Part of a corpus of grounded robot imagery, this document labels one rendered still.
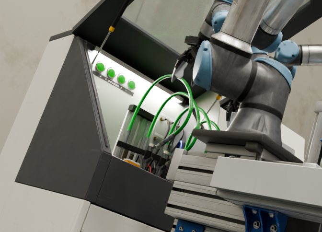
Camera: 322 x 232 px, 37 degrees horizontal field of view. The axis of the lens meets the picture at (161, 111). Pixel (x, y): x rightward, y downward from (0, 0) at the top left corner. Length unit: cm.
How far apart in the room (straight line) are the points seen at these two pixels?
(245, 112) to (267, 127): 7
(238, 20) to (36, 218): 97
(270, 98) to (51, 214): 82
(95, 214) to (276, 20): 80
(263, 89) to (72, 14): 290
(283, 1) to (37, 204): 105
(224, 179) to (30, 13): 296
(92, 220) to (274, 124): 64
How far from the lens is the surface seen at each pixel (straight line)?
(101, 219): 156
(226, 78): 124
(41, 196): 177
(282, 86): 129
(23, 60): 376
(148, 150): 194
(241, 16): 124
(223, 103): 189
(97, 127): 163
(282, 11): 145
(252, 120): 123
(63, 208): 161
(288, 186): 96
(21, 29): 378
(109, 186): 156
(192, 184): 126
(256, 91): 126
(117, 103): 220
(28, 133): 212
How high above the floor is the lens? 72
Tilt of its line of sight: 15 degrees up
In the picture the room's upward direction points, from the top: 19 degrees clockwise
